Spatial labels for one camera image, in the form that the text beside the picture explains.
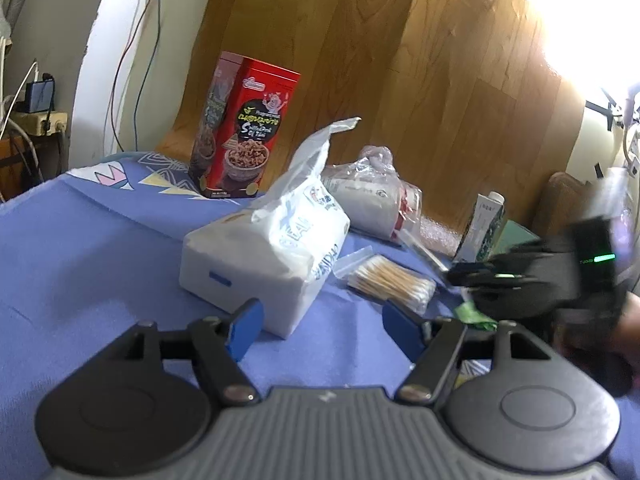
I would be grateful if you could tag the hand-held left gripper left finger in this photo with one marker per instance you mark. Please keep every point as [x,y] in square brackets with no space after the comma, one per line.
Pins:
[245,331]

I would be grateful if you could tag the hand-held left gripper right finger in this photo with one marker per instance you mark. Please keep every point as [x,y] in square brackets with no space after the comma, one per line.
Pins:
[403,327]

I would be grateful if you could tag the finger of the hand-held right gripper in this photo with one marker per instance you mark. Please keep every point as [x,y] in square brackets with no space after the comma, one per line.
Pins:
[475,274]

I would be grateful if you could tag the person's right forearm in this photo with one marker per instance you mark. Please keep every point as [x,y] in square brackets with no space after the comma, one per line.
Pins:
[631,317]

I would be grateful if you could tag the green wrapper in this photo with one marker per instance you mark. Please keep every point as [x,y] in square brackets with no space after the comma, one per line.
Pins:
[472,314]

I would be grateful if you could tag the white green toothpaste box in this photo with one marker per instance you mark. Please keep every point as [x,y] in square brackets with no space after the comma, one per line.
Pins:
[482,230]

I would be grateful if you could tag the bag of cotton swabs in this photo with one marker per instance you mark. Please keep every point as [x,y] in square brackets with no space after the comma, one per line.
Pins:
[385,280]

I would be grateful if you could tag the clear plastic wrap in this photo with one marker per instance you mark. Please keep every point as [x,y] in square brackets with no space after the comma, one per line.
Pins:
[425,250]

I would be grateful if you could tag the green plastic cup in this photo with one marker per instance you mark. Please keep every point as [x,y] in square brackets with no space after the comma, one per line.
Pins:
[517,237]

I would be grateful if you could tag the white cotton pad pack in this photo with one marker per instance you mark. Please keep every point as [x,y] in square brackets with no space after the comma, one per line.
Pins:
[270,255]

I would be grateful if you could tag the clear bag with white pack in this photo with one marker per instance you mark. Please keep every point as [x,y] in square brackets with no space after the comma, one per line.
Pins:
[370,200]

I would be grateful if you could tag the blue printed bedsheet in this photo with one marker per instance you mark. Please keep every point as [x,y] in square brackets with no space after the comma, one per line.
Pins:
[90,260]

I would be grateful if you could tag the black tape strips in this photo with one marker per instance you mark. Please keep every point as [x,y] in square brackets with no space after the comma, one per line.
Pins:
[602,110]

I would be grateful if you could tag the red snack box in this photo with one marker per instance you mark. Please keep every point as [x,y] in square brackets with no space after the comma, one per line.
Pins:
[240,130]

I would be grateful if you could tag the wooden headboard panel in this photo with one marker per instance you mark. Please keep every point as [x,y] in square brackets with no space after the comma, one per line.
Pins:
[400,70]

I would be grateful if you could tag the beige power strip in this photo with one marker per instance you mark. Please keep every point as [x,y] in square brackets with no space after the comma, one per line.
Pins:
[39,122]

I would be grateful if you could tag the dark blue charger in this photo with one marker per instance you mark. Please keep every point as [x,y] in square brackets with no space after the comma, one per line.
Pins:
[40,96]

